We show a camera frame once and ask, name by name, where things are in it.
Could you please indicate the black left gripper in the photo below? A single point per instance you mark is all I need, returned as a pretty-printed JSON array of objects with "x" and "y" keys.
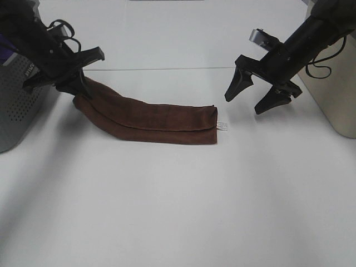
[{"x": 67, "y": 74}]

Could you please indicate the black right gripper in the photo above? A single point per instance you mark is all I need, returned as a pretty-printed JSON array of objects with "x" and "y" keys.
[{"x": 277, "y": 68}]

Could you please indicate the brown microfiber towel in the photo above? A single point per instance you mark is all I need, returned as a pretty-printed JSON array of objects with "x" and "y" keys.
[{"x": 133, "y": 120}]

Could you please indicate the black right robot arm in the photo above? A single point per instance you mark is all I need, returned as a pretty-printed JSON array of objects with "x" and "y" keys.
[{"x": 328, "y": 22}]

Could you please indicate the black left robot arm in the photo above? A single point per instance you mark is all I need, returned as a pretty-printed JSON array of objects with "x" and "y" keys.
[{"x": 52, "y": 48}]

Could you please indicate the grey perforated plastic basket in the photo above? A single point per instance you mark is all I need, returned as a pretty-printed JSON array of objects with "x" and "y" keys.
[{"x": 19, "y": 109}]

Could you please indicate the purple cloth in basket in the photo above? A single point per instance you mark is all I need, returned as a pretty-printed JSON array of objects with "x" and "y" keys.
[{"x": 6, "y": 54}]

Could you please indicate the beige plastic basket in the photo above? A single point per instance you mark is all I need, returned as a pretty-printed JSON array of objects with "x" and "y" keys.
[{"x": 331, "y": 82}]

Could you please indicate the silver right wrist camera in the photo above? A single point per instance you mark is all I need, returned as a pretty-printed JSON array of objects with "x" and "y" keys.
[{"x": 264, "y": 40}]

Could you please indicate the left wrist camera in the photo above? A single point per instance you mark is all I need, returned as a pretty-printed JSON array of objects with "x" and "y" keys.
[{"x": 61, "y": 31}]

